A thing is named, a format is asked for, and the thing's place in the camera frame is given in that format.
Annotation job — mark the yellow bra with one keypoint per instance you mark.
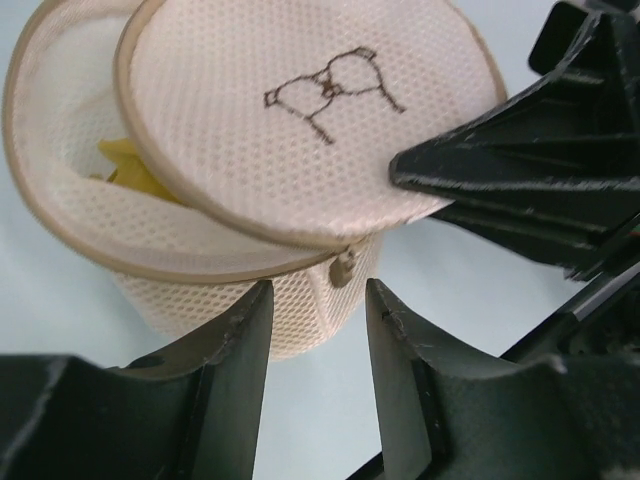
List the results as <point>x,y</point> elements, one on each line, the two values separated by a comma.
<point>129,170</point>

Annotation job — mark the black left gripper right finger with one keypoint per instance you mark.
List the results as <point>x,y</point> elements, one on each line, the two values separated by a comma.
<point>447,410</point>

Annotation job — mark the beige mesh laundry bag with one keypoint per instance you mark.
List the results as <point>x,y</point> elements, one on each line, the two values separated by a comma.
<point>273,121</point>

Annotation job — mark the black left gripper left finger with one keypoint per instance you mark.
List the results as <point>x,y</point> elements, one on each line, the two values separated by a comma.
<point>190,410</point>

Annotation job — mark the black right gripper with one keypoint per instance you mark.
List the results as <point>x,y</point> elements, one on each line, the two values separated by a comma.
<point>552,175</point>

